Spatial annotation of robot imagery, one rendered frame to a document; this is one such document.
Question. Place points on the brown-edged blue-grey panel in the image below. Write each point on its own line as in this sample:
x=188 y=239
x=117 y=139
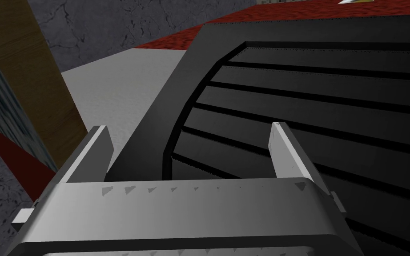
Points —
x=23 y=71

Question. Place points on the black slatted arched door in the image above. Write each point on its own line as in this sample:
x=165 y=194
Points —
x=333 y=106

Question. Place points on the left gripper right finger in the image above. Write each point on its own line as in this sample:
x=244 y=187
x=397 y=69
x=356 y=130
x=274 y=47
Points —
x=287 y=160

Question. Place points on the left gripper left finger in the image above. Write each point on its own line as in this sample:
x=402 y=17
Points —
x=90 y=156

